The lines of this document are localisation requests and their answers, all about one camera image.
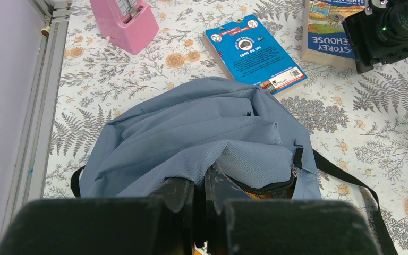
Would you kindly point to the blue treehouse book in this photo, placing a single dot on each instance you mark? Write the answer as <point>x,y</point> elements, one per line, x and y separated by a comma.
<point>324,39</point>

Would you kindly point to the pink metronome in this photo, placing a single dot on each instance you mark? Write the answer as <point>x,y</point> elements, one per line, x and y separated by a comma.
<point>129,25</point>

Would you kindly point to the floral tablecloth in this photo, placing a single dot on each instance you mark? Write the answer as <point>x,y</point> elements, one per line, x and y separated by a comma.
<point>357,121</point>

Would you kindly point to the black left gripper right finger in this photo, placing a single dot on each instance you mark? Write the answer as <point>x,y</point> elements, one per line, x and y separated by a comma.
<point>240,224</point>

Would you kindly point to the blue round package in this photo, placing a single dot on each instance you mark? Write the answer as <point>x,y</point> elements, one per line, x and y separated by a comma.
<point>247,52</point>

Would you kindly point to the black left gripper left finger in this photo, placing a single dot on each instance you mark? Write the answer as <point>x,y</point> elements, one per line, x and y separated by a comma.
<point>160,223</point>

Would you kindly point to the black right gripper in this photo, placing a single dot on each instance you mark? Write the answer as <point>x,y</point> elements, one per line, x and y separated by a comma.
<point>378,34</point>

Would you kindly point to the blue student backpack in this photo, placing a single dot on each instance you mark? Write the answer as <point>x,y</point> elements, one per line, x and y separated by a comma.
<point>244,133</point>

